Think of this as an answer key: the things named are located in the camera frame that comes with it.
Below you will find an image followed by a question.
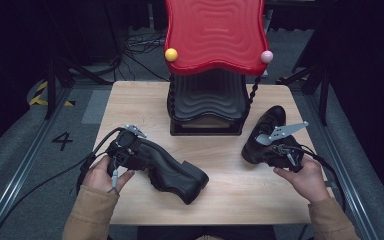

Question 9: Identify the pink ball knob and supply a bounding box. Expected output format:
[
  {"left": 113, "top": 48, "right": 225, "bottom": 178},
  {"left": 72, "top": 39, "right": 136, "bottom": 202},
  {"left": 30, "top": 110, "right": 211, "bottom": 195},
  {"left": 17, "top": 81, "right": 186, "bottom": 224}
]
[{"left": 260, "top": 50, "right": 274, "bottom": 64}]

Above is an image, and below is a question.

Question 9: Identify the person's right hand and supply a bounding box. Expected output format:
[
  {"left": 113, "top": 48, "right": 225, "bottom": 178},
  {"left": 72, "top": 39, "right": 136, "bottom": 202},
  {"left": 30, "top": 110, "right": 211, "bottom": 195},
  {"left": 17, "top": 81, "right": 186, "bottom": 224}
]
[{"left": 272, "top": 154, "right": 332, "bottom": 204}]

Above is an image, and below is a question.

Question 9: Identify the red and black shoe rack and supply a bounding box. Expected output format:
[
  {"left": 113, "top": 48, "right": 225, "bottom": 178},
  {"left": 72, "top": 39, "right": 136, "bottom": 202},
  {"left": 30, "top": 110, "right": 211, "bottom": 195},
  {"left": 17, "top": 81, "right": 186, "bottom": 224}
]
[{"left": 164, "top": 0, "right": 274, "bottom": 137}]

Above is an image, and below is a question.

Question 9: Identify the black leather shoe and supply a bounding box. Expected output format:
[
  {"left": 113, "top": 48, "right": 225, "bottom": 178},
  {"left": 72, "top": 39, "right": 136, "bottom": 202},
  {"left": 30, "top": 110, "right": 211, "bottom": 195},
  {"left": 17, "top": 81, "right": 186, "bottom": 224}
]
[
  {"left": 241, "top": 105, "right": 304, "bottom": 168},
  {"left": 133, "top": 137, "right": 210, "bottom": 206}
]

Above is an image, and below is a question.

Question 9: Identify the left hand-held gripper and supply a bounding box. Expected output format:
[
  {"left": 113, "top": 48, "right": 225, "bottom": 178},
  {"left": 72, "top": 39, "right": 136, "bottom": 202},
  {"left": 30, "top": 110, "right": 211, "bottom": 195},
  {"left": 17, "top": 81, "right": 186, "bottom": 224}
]
[{"left": 105, "top": 124, "right": 148, "bottom": 178}]

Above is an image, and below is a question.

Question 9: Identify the bundle of floor cables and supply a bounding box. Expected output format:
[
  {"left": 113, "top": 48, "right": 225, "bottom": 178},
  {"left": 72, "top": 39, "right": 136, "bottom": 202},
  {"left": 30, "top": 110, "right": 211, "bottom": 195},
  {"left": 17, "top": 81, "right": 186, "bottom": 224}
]
[{"left": 114, "top": 29, "right": 171, "bottom": 83}]

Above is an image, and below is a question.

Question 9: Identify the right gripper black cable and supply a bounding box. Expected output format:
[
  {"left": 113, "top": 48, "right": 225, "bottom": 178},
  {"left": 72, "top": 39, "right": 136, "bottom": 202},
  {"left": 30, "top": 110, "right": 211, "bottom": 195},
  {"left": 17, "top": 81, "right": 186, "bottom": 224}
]
[{"left": 293, "top": 144, "right": 348, "bottom": 213}]

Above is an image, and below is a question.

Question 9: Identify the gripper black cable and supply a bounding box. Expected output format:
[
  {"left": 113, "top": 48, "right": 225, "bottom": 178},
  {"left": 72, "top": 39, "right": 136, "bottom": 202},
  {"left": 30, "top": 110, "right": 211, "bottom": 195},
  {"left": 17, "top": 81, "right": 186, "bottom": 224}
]
[
  {"left": 0, "top": 126, "right": 128, "bottom": 240},
  {"left": 293, "top": 144, "right": 348, "bottom": 213}
]

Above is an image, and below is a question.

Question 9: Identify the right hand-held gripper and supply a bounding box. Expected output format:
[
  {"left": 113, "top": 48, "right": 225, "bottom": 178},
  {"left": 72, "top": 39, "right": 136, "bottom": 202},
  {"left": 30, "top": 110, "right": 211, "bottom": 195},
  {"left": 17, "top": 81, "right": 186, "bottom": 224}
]
[{"left": 255, "top": 121, "right": 310, "bottom": 174}]

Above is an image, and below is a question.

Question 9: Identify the yellow and black floor tape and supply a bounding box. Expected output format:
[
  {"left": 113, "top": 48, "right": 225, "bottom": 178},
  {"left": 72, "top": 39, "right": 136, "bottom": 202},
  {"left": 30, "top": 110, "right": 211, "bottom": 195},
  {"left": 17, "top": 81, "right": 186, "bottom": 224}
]
[{"left": 28, "top": 80, "right": 76, "bottom": 108}]

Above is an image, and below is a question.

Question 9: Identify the person's left hand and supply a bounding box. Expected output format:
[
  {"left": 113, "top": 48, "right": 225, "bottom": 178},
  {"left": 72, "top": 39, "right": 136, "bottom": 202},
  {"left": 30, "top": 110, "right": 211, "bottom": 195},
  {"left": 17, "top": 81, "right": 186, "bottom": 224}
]
[{"left": 81, "top": 154, "right": 136, "bottom": 198}]

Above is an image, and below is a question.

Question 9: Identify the grey cable plug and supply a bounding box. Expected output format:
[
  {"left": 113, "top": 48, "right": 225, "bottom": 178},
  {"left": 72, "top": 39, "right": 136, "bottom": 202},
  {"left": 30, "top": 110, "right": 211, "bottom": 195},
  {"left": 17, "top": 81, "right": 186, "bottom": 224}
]
[{"left": 108, "top": 167, "right": 120, "bottom": 196}]

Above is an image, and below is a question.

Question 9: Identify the black metal stand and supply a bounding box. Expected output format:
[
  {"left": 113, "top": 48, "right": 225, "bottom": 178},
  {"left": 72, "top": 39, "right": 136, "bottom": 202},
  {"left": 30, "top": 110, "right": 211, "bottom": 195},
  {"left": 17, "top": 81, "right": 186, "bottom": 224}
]
[
  {"left": 44, "top": 55, "right": 115, "bottom": 120},
  {"left": 275, "top": 62, "right": 332, "bottom": 127}
]

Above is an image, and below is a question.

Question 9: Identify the metal floor rail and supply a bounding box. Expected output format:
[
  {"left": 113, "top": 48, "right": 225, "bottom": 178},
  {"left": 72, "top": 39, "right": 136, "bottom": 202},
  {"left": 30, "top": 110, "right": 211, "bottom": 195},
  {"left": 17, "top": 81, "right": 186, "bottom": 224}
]
[
  {"left": 0, "top": 87, "right": 72, "bottom": 240},
  {"left": 302, "top": 90, "right": 381, "bottom": 240}
]

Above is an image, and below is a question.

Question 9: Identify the yellow ball knob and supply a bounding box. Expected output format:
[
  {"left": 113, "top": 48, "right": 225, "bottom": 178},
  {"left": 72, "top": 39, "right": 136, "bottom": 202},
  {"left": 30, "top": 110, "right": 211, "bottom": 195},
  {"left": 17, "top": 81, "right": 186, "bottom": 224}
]
[{"left": 164, "top": 48, "right": 179, "bottom": 63}]

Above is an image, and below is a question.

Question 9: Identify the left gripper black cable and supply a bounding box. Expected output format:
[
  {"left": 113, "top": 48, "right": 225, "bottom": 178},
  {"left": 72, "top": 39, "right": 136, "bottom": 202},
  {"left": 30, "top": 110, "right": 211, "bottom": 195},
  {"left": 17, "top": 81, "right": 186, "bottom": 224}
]
[{"left": 0, "top": 126, "right": 128, "bottom": 240}]

